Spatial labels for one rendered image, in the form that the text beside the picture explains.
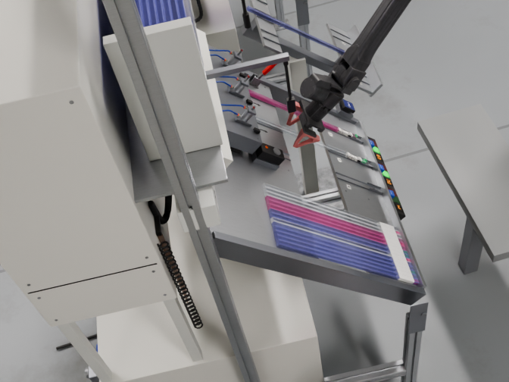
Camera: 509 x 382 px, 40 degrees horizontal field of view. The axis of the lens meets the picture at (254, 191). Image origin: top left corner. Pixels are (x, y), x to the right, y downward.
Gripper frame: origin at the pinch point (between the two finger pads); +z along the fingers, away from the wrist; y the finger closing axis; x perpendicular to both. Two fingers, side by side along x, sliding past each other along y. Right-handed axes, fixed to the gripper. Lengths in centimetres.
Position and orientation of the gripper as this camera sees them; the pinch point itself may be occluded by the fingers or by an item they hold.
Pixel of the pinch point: (292, 134)
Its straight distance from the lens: 205.5
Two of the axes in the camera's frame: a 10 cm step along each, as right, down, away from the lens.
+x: 7.8, 2.7, 5.6
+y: 1.8, 7.6, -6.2
